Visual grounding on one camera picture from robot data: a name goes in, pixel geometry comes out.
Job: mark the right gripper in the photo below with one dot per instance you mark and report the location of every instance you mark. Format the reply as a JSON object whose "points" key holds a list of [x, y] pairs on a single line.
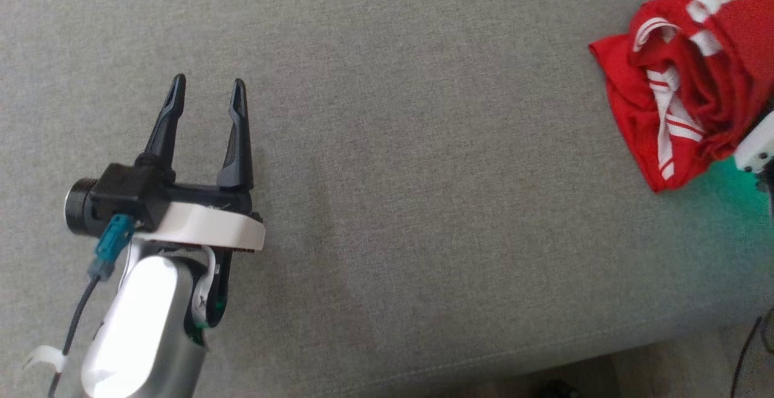
{"points": [[759, 147]]}

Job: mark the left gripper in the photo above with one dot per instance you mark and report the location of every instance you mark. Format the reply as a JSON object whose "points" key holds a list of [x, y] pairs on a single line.
{"points": [[205, 225]]}

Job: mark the red number 23 jersey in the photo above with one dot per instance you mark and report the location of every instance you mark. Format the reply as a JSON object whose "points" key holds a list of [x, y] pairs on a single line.
{"points": [[629, 101]]}

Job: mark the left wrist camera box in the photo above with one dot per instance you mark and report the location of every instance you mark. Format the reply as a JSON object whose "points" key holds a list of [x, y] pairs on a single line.
{"points": [[121, 189]]}

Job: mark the large grey sofa chaise cushion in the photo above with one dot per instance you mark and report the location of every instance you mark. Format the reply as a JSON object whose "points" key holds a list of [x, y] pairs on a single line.
{"points": [[423, 144]]}

